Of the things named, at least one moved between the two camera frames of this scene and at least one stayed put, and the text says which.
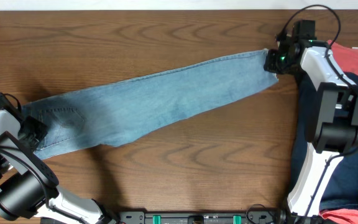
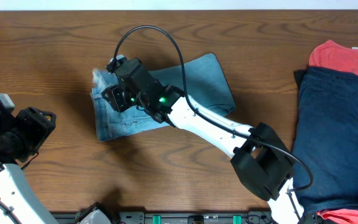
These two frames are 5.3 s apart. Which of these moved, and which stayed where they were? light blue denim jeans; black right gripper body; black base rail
Moved: black right gripper body; light blue denim jeans
Stayed: black base rail
